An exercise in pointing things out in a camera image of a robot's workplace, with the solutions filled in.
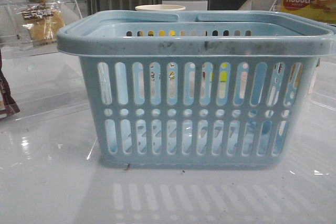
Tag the packaged bread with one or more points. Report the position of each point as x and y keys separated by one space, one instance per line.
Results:
x=38 y=23

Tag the light blue plastic basket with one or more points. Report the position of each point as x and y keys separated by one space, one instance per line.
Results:
x=200 y=89

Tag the white paper cup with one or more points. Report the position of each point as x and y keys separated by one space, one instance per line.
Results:
x=160 y=8

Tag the clear acrylic stand right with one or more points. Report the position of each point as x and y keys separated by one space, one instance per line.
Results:
x=276 y=6

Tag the clear acrylic display shelf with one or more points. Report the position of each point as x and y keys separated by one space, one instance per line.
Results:
x=12 y=46

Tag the dark red snack packet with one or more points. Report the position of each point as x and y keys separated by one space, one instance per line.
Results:
x=8 y=104

